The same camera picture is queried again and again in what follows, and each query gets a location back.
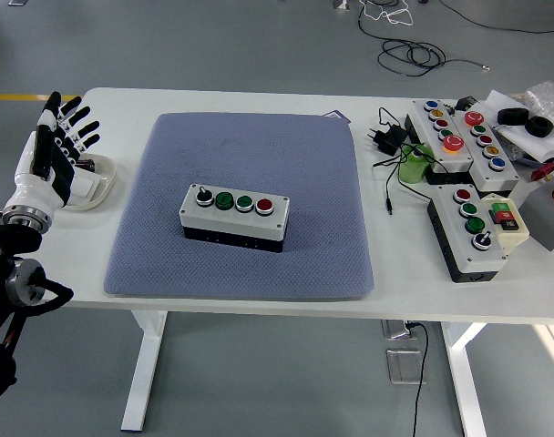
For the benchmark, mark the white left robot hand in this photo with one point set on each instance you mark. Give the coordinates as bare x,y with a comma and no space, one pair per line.
33,189

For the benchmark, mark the clear floor socket cover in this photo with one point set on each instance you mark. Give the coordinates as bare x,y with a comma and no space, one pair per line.
402,366

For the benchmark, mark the blue-grey textured mat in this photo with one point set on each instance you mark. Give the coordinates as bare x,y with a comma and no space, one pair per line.
304,159

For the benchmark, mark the five-button box, mushroom at end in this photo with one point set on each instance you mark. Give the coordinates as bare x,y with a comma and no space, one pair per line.
461,161

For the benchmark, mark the green plastic cylinder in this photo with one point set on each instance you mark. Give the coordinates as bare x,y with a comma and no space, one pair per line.
411,170

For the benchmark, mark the white paper sheet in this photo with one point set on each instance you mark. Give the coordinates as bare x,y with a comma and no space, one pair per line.
539,145

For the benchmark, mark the clear bubble wrap bag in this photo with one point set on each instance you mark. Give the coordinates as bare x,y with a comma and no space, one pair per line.
548,98

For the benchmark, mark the red knob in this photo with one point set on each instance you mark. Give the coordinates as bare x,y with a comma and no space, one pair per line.
543,172

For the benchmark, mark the four-button control box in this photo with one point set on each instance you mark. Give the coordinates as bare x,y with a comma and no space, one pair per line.
479,259
236,223

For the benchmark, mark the white wall switch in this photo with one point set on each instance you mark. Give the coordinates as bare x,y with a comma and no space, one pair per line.
85,191

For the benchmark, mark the grey block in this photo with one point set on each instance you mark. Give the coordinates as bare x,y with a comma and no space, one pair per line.
543,218

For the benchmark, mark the dark metal bolt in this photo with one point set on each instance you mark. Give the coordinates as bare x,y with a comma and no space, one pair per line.
86,164

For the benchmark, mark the white table leg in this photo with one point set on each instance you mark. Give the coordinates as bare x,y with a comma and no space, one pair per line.
142,373
464,387

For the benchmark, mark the cream oval tray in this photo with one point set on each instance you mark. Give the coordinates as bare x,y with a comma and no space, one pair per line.
106,175

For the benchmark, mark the cream three-button switch box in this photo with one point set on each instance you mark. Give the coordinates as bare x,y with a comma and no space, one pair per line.
516,236

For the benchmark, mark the five-button box, mushroom at head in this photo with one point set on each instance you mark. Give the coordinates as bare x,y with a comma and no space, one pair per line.
505,179

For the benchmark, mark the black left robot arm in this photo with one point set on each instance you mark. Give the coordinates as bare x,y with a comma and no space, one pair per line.
8,236

